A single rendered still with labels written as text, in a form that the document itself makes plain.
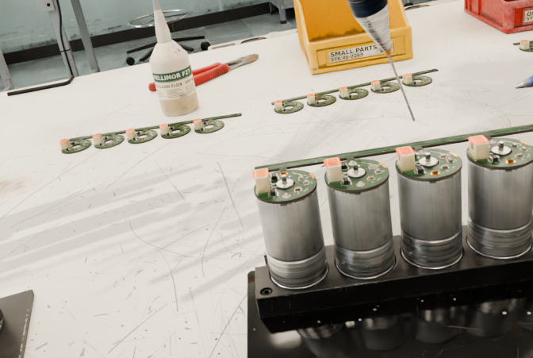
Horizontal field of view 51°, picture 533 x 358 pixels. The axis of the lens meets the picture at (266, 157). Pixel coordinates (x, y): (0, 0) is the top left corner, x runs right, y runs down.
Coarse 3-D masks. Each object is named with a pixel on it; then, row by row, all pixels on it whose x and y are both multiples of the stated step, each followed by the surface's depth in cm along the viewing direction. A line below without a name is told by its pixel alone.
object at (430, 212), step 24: (408, 192) 22; (432, 192) 21; (456, 192) 21; (408, 216) 22; (432, 216) 21; (456, 216) 22; (408, 240) 23; (432, 240) 22; (456, 240) 22; (432, 264) 22
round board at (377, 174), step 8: (360, 160) 23; (368, 160) 23; (344, 168) 22; (368, 168) 22; (376, 168) 22; (384, 168) 22; (368, 176) 21; (376, 176) 21; (384, 176) 21; (328, 184) 22; (336, 184) 21; (344, 184) 21; (352, 184) 21; (368, 184) 21; (376, 184) 21; (352, 192) 21
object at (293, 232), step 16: (272, 208) 21; (288, 208) 21; (304, 208) 21; (272, 224) 22; (288, 224) 21; (304, 224) 22; (320, 224) 22; (272, 240) 22; (288, 240) 22; (304, 240) 22; (320, 240) 22; (272, 256) 23; (288, 256) 22; (304, 256) 22; (320, 256) 23; (272, 272) 23; (288, 272) 22; (304, 272) 22; (320, 272) 23; (288, 288) 23; (304, 288) 23
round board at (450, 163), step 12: (420, 156) 22; (432, 156) 22; (444, 156) 22; (456, 156) 22; (396, 168) 22; (420, 168) 21; (432, 168) 21; (444, 168) 21; (456, 168) 21; (420, 180) 21; (432, 180) 21
